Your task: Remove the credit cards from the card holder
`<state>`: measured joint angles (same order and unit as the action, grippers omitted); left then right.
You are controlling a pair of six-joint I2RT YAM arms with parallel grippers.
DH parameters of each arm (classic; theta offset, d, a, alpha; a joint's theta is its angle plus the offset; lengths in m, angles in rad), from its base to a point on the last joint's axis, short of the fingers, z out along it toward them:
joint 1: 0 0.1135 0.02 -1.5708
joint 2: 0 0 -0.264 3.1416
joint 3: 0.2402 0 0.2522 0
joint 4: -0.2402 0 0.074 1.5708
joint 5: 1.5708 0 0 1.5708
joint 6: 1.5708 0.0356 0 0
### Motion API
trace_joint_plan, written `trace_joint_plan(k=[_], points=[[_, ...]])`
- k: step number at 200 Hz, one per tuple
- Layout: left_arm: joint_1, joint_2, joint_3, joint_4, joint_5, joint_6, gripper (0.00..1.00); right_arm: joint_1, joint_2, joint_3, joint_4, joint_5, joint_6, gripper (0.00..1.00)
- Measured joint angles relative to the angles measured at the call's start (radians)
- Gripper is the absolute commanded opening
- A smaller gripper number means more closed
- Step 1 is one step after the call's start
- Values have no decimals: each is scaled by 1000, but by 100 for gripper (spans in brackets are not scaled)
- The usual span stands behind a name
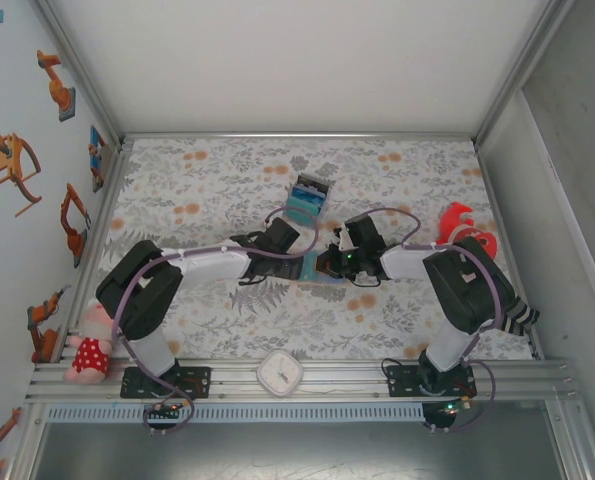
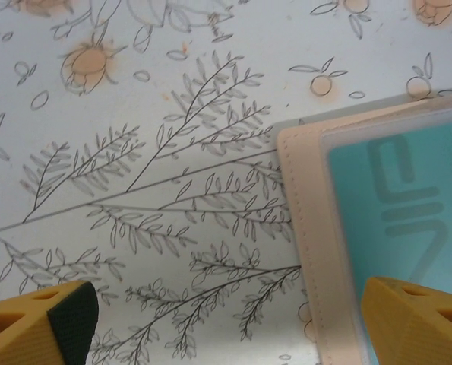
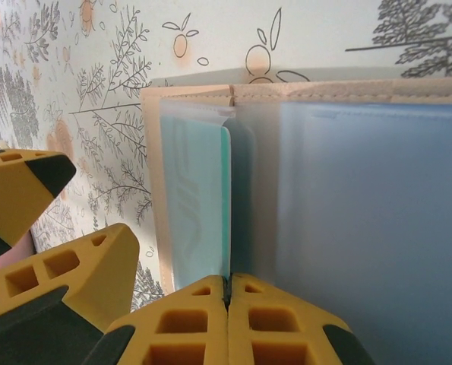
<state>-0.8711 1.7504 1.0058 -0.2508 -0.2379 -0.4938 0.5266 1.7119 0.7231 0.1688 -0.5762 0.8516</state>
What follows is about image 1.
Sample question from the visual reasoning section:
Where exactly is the beige card holder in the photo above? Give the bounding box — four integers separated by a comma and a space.
296, 251, 349, 287

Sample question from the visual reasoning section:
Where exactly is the light teal credit card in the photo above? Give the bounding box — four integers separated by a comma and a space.
282, 204, 318, 226

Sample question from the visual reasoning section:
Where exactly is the dark blue credit card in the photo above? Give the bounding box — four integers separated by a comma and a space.
289, 182, 328, 201

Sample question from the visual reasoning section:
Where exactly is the black credit card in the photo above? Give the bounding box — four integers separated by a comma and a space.
296, 173, 331, 194

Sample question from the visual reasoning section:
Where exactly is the floral tablecloth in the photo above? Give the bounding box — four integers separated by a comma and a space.
79, 137, 542, 362

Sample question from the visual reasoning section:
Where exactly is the red fish toy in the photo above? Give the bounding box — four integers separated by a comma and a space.
436, 201, 498, 259

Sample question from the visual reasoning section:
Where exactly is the white square clock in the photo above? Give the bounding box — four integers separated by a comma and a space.
255, 348, 305, 400

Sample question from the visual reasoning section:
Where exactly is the striped sock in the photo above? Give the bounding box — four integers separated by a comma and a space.
496, 294, 542, 335

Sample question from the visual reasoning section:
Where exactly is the small circuit board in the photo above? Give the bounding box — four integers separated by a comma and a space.
439, 398, 473, 416
145, 402, 188, 420

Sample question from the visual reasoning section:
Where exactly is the pink pig plush toy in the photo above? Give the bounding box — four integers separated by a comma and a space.
64, 299, 117, 385

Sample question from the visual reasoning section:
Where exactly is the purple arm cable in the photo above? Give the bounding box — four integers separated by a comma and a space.
361, 207, 503, 435
111, 207, 321, 437

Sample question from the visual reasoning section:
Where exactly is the wide aluminium frame rail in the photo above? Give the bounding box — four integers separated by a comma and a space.
24, 357, 586, 404

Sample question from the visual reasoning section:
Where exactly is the thin aluminium frame rail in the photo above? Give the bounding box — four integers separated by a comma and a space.
119, 131, 481, 151

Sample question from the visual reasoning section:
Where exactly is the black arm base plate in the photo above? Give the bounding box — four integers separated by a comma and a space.
386, 364, 478, 400
120, 366, 213, 400

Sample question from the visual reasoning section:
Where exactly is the white slotted cable duct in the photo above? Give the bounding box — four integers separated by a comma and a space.
44, 403, 426, 424

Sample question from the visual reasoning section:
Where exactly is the aluminium side rail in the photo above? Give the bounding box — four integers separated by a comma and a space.
69, 141, 136, 301

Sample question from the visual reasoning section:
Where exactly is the blue orange wall figure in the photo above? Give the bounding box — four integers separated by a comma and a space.
87, 124, 109, 194

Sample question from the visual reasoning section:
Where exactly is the aluminium frame post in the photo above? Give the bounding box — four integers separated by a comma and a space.
474, 0, 578, 146
31, 0, 128, 146

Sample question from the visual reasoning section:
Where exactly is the orange curved gripper wall figure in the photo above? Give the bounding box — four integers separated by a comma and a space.
0, 132, 43, 217

